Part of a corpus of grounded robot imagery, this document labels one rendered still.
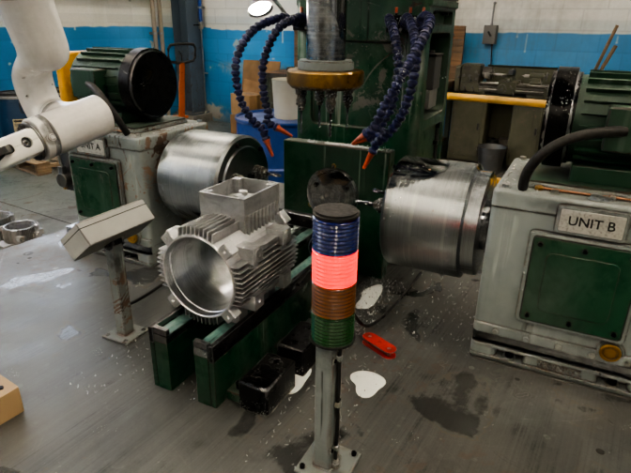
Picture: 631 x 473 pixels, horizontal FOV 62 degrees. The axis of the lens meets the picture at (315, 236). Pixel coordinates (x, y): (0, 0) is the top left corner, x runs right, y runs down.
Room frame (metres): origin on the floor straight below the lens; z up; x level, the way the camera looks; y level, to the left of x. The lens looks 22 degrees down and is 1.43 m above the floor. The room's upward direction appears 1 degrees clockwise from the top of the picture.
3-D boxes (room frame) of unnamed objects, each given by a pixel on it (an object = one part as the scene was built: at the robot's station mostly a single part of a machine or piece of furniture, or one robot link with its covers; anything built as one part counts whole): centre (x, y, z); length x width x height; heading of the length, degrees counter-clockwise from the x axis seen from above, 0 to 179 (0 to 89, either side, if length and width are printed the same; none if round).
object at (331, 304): (0.63, -0.03, 1.10); 0.06 x 0.06 x 0.04
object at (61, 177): (1.48, 0.70, 1.07); 0.08 x 0.07 x 0.20; 153
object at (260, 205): (0.96, 0.14, 1.11); 0.12 x 0.11 x 0.07; 153
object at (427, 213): (1.09, -0.30, 1.04); 0.41 x 0.25 x 0.25; 63
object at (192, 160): (1.40, 0.32, 1.04); 0.37 x 0.25 x 0.25; 63
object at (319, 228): (0.63, -0.03, 1.19); 0.06 x 0.06 x 0.04
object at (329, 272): (0.63, -0.03, 1.14); 0.06 x 0.06 x 0.04
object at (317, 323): (0.63, -0.03, 1.05); 0.06 x 0.06 x 0.04
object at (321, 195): (1.33, -0.04, 1.02); 0.15 x 0.02 x 0.15; 63
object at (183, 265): (0.92, 0.16, 1.02); 0.20 x 0.19 x 0.19; 153
